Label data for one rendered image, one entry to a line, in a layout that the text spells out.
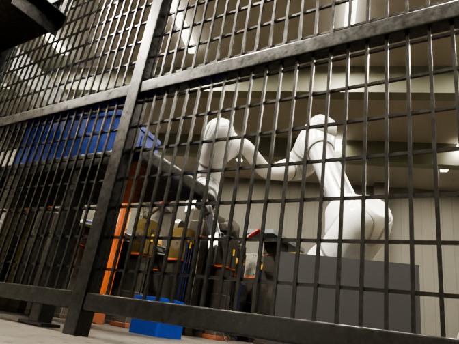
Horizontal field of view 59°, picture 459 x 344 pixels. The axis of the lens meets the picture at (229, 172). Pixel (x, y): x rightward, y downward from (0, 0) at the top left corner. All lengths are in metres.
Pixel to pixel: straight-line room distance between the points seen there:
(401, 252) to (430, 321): 1.51
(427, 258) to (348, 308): 9.02
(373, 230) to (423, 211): 9.20
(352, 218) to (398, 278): 0.21
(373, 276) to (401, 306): 0.10
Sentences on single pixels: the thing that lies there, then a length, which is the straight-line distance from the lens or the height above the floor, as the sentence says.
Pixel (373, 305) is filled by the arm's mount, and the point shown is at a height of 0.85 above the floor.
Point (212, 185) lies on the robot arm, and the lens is 1.36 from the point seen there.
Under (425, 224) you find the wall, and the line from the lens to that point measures 10.35.
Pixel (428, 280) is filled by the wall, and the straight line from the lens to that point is 10.08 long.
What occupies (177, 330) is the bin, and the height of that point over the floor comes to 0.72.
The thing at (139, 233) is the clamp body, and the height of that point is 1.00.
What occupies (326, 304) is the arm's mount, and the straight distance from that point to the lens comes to 1.18.
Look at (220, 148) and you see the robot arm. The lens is 1.37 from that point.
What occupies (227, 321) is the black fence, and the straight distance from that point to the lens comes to 0.52.
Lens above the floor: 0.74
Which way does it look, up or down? 21 degrees up
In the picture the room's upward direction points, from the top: 9 degrees clockwise
